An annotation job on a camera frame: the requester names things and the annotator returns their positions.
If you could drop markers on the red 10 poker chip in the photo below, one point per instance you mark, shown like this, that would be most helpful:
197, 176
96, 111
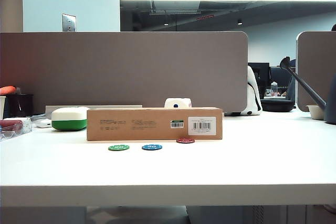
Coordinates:
185, 140

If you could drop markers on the brown cardboard box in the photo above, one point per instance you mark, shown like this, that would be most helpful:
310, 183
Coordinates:
152, 124

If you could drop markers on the blue 50 poker chip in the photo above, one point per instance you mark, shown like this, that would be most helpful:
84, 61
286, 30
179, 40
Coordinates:
152, 147

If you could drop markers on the green 20 poker chip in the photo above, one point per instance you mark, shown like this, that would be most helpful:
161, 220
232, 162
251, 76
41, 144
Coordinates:
119, 147

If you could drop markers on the clear acrylic chip tray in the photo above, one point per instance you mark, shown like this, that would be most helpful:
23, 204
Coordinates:
15, 135

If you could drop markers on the red poker chip stack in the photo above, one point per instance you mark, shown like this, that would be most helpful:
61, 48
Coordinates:
10, 125

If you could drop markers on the large white foam die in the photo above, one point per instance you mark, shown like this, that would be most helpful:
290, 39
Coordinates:
178, 102

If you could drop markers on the grey desk divider panel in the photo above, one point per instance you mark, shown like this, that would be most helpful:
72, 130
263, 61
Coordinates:
131, 69
315, 64

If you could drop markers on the panda plush toy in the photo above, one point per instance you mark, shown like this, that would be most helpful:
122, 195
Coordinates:
253, 98

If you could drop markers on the black computer monitor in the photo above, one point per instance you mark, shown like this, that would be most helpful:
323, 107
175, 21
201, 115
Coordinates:
263, 73

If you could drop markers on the white and green case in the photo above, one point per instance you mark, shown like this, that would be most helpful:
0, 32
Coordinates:
68, 119

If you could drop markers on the black round cushion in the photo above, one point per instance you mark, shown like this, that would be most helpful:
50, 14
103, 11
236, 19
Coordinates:
278, 105

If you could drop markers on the white earbuds case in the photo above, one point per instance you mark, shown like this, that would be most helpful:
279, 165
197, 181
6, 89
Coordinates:
43, 123

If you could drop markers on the white paper bowl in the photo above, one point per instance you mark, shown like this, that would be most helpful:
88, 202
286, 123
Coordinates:
316, 112

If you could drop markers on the orange cloth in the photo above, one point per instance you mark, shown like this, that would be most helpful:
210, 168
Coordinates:
7, 90

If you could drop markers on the dark grey watering can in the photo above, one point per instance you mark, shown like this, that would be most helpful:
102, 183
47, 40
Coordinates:
331, 103

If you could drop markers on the metal wall switch plate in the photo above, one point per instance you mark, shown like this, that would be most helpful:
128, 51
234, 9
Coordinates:
69, 22

